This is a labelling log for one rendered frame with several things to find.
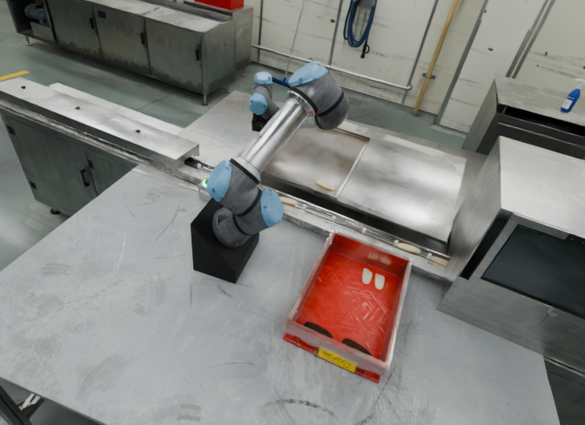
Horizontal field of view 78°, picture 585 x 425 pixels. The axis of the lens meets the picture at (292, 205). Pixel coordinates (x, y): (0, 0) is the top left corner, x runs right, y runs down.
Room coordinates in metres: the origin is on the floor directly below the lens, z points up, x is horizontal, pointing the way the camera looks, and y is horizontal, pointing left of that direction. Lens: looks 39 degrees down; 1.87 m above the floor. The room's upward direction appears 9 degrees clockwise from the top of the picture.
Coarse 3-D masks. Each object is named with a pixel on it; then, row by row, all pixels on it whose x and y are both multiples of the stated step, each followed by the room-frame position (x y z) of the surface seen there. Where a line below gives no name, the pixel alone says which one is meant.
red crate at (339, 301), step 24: (336, 264) 0.98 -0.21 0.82; (360, 264) 1.00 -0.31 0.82; (312, 288) 0.84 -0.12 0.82; (336, 288) 0.86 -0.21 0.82; (360, 288) 0.88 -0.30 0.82; (384, 288) 0.90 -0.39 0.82; (312, 312) 0.74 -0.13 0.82; (336, 312) 0.76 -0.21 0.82; (360, 312) 0.78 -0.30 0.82; (384, 312) 0.79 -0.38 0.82; (288, 336) 0.63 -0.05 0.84; (336, 336) 0.67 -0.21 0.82; (360, 336) 0.68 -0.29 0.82; (384, 336) 0.70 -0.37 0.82
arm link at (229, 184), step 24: (312, 72) 1.10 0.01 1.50; (288, 96) 1.10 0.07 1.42; (312, 96) 1.08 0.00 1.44; (336, 96) 1.12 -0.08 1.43; (288, 120) 1.03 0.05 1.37; (264, 144) 0.97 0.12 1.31; (216, 168) 0.93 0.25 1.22; (240, 168) 0.90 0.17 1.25; (264, 168) 0.95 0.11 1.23; (216, 192) 0.84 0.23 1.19; (240, 192) 0.86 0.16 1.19
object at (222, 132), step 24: (240, 96) 2.42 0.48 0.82; (216, 120) 2.00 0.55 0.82; (240, 120) 2.05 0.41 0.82; (216, 144) 1.73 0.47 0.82; (240, 144) 1.77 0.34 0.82; (432, 144) 2.17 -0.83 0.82; (144, 168) 1.40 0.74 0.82; (480, 168) 1.95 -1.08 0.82; (288, 192) 1.39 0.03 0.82; (360, 216) 1.31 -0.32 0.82; (384, 240) 1.17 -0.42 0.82; (432, 240) 1.22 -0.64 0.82
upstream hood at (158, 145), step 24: (0, 96) 1.76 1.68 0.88; (24, 96) 1.73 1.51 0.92; (48, 96) 1.77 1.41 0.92; (72, 120) 1.58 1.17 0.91; (96, 120) 1.60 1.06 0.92; (120, 120) 1.64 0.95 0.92; (120, 144) 1.48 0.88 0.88; (144, 144) 1.46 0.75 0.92; (168, 144) 1.49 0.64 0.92; (192, 144) 1.53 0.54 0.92
